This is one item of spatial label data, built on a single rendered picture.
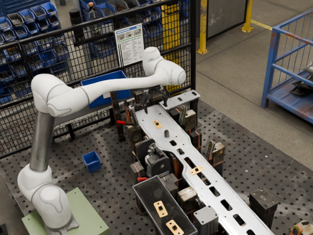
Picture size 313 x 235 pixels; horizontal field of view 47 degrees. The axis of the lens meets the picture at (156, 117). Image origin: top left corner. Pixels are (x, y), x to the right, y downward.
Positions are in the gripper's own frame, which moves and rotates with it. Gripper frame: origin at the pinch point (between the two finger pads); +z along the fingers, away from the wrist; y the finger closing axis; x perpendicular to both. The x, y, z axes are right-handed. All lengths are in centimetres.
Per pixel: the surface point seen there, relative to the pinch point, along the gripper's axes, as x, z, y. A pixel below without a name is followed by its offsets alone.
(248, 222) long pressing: -88, 13, 3
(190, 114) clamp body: -8.0, 9.5, 20.7
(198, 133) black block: -20.2, 14.8, 18.4
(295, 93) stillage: 48, 93, 186
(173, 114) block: 5.5, 15.9, 15.1
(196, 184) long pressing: -55, 14, -6
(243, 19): 222, 95, 258
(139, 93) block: 28.3, 6.3, 1.6
